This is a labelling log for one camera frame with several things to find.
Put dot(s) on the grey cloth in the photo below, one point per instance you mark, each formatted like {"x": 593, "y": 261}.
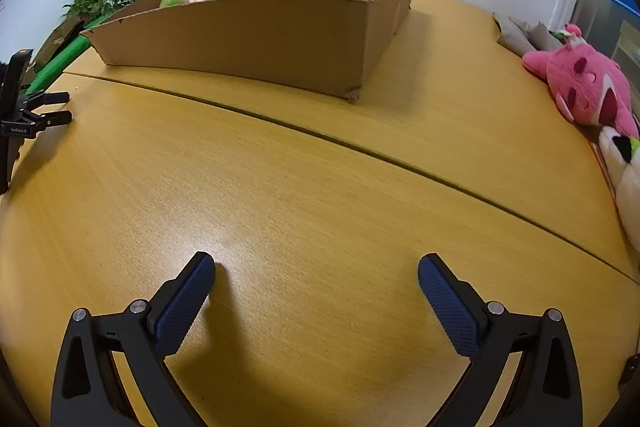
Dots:
{"x": 525, "y": 32}

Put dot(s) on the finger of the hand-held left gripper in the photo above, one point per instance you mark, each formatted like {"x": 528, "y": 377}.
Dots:
{"x": 57, "y": 118}
{"x": 55, "y": 97}

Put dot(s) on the small potted green plant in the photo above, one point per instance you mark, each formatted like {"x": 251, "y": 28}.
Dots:
{"x": 87, "y": 4}

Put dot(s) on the pink bear plush toy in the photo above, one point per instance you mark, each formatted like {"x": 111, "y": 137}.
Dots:
{"x": 585, "y": 82}

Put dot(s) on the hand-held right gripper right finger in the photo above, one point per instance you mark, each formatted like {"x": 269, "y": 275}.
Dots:
{"x": 452, "y": 307}

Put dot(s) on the white panda plush toy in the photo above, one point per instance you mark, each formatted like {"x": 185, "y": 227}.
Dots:
{"x": 627, "y": 187}

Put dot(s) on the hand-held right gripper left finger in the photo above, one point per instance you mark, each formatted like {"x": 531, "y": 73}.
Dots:
{"x": 182, "y": 307}

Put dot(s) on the small cardboard box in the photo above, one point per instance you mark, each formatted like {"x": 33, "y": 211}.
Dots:
{"x": 67, "y": 32}

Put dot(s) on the brown cardboard box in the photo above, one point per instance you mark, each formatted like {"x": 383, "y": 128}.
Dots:
{"x": 250, "y": 42}

